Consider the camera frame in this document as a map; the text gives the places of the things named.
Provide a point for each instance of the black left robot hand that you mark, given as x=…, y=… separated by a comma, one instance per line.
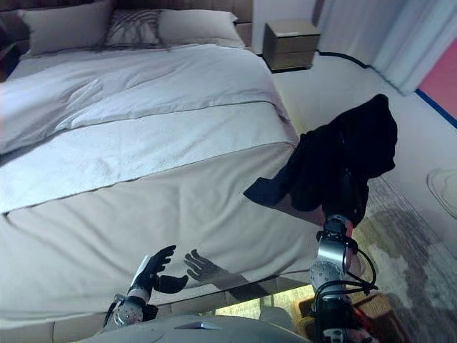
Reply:
x=150, y=271

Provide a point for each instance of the white curtain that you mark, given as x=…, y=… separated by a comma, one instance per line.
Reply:
x=392, y=35

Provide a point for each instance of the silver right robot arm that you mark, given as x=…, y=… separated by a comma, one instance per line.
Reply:
x=328, y=271

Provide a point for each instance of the beige pillow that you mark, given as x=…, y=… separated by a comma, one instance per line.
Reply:
x=203, y=26
x=68, y=26

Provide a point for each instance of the white smooth duvet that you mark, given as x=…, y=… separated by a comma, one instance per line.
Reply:
x=143, y=78

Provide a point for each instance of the white textured blanket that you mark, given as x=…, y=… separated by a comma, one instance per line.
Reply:
x=143, y=143

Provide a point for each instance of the black garment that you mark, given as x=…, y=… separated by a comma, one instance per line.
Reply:
x=339, y=150

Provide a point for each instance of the brown wooden nightstand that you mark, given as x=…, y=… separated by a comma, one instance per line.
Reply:
x=292, y=46

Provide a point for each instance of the grey patterned cushion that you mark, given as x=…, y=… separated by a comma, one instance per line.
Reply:
x=134, y=28

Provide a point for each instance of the brown wicker basket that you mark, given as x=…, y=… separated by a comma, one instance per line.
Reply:
x=389, y=311

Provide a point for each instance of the bed with white bedding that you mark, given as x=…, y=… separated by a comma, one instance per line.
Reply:
x=160, y=214

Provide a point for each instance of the red orange garment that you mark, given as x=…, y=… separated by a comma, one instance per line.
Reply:
x=362, y=319

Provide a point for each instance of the small white oval mat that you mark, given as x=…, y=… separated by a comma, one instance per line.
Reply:
x=444, y=189

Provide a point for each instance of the grey robot torso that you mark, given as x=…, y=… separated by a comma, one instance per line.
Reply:
x=200, y=330

